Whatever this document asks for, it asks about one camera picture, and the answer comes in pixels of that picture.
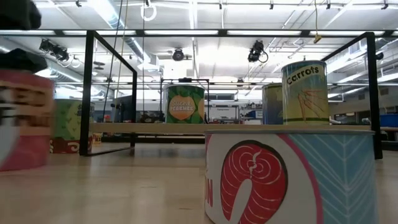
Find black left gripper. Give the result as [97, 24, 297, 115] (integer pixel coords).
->
[0, 0, 48, 75]

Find green box with brown base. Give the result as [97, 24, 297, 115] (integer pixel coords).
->
[49, 98, 96, 154]

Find pink fruit label can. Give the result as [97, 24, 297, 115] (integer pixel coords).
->
[0, 68, 56, 172]

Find sliced peaches label can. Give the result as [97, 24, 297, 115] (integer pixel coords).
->
[164, 83, 206, 124]

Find peas label can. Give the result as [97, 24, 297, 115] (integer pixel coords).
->
[261, 82, 284, 125]

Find salmon label can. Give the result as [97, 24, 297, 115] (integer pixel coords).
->
[204, 129, 379, 224]

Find carrots label can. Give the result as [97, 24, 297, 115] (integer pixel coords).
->
[280, 60, 330, 126]

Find black ceiling spotlights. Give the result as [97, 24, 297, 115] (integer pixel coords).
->
[39, 38, 71, 62]

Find dark monitor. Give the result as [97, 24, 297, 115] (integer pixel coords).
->
[111, 94, 133, 123]

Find round black ceiling device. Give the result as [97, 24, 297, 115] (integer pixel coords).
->
[171, 47, 185, 62]

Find blue bin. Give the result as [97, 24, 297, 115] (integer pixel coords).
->
[379, 113, 398, 128]

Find dark hanging cable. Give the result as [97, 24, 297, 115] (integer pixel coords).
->
[101, 0, 125, 123]

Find thin hanging cable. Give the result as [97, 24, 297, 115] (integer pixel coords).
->
[141, 0, 146, 123]

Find white ring light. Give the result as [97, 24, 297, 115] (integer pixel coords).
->
[140, 1, 157, 22]

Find black frame wooden shelf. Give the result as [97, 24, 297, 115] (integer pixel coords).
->
[79, 30, 384, 160]

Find black background rig frame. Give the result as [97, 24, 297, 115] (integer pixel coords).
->
[159, 77, 211, 124]

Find black aluminium rig frame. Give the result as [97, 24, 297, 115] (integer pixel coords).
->
[0, 29, 398, 39]

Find black hanging camera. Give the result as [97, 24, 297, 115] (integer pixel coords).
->
[247, 39, 269, 64]

